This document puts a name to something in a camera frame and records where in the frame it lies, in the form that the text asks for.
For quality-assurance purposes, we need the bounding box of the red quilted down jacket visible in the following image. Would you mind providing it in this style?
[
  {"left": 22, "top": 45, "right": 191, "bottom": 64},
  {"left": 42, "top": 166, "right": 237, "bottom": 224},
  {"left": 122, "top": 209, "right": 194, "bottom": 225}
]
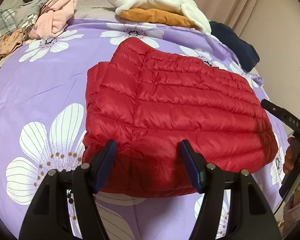
[{"left": 83, "top": 37, "right": 278, "bottom": 198}]

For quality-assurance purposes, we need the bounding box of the navy blue fleece garment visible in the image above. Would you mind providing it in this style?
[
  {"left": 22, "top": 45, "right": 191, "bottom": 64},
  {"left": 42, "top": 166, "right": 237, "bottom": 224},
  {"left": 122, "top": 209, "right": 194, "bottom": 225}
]
[{"left": 210, "top": 21, "right": 260, "bottom": 72}]

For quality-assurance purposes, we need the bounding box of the purple floral bed sheet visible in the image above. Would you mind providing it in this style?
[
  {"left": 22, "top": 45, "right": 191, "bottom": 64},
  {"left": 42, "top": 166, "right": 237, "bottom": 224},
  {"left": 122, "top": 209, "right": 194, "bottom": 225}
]
[{"left": 0, "top": 20, "right": 287, "bottom": 239}]

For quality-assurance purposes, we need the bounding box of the small tan patterned garment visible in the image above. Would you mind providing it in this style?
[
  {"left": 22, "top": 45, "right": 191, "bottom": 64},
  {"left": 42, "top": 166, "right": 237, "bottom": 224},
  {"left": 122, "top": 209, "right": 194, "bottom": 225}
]
[{"left": 0, "top": 29, "right": 27, "bottom": 60}]

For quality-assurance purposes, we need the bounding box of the orange folded garment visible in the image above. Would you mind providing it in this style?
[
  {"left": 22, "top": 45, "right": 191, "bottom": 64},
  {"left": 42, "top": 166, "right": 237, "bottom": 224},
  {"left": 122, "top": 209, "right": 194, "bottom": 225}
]
[{"left": 119, "top": 8, "right": 194, "bottom": 28}]

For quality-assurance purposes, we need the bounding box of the pink folded garment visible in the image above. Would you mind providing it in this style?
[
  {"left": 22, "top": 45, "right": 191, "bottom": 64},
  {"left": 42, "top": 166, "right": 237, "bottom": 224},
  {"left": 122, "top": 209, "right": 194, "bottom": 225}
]
[{"left": 28, "top": 0, "right": 77, "bottom": 39}]

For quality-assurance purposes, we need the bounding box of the grey plaid garment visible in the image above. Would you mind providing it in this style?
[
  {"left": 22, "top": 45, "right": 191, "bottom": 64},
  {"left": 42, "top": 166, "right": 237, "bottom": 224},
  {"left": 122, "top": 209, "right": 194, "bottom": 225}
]
[{"left": 0, "top": 0, "right": 48, "bottom": 40}]

